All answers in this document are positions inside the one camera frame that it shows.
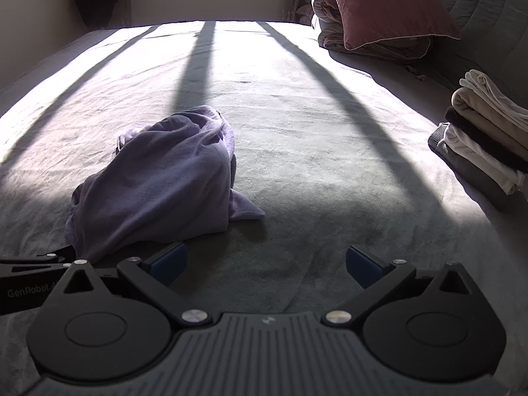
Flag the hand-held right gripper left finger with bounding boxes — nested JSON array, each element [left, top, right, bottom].
[[50, 241, 213, 329]]

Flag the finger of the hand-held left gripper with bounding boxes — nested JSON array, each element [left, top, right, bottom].
[[0, 245, 78, 267]]

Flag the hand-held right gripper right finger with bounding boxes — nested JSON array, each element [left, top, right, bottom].
[[324, 245, 486, 327]]

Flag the purple pants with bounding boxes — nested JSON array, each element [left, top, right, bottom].
[[65, 105, 267, 265]]

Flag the folded grey garment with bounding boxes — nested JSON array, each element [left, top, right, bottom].
[[428, 123, 518, 212]]

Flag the bed with grey cover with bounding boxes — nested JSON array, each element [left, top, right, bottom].
[[0, 20, 528, 396]]

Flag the folded black garment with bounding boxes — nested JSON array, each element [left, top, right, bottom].
[[445, 107, 528, 162]]

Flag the folded beige garment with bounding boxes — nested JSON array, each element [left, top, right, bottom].
[[451, 88, 528, 149]]

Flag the folded cream white garment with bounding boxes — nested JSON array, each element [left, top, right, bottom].
[[460, 70, 528, 133]]

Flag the folded pale quilt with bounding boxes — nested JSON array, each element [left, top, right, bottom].
[[311, 0, 434, 60]]

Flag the small pink pillow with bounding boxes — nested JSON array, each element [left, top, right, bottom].
[[295, 4, 317, 26]]

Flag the maroon pillow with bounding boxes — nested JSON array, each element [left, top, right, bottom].
[[326, 0, 462, 51]]

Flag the grey quilted headboard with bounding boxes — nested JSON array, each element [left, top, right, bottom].
[[427, 0, 528, 104]]

